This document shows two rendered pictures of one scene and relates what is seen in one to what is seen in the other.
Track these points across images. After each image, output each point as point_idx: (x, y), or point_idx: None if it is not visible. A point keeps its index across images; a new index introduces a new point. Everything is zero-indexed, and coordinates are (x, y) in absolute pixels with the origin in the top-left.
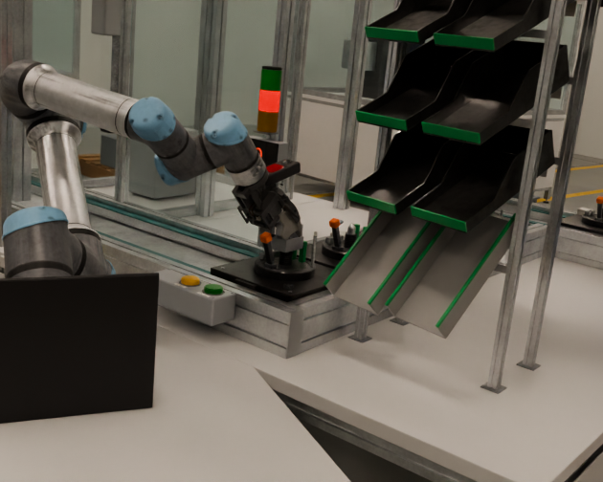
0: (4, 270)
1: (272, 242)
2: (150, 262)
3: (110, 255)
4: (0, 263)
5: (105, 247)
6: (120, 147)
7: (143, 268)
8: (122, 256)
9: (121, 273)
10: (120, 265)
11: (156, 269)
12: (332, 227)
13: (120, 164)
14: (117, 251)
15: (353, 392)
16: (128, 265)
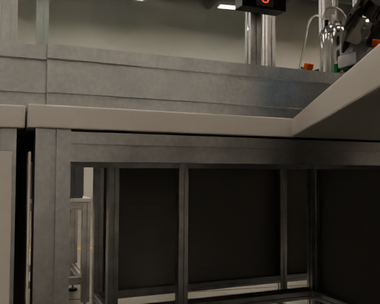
0: (3, 145)
1: (357, 57)
2: (313, 72)
3: (236, 79)
4: (31, 119)
5: (233, 66)
6: (11, 0)
7: (295, 84)
8: (266, 73)
9: (264, 98)
10: (262, 87)
11: (323, 78)
12: (310, 69)
13: (12, 25)
14: (256, 67)
15: None
16: (277, 83)
